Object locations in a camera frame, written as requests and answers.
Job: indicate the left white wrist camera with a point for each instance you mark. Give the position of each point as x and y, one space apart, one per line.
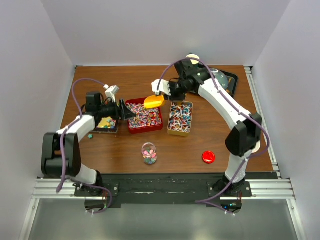
111 91

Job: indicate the yellow plastic scoop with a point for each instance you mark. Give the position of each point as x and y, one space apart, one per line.
154 101

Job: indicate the dark green paper cup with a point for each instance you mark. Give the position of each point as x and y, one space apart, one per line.
193 58

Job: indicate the red jar lid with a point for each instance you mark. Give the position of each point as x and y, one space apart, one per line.
208 157

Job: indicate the white bowl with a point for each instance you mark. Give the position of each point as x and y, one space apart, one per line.
256 148

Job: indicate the black serving tray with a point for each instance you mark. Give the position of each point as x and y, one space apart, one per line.
232 83

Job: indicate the tin of star candies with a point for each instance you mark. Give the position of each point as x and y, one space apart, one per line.
107 125

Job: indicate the red tin swirl lollipops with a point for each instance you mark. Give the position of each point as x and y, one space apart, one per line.
146 119

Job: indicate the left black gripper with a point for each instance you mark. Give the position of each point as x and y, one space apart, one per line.
122 113

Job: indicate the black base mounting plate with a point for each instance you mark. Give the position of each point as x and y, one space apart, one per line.
161 189

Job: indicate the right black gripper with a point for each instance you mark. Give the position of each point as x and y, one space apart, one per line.
173 97

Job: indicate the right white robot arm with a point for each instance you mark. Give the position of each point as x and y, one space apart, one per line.
244 138

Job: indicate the clear plastic jar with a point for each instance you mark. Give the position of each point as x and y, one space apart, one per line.
149 153

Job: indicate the dark teal plate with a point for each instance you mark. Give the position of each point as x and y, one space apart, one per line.
221 77

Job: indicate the gold tin of lollipops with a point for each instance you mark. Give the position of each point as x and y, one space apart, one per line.
180 118

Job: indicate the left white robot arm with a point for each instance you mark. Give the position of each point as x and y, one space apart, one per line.
61 155

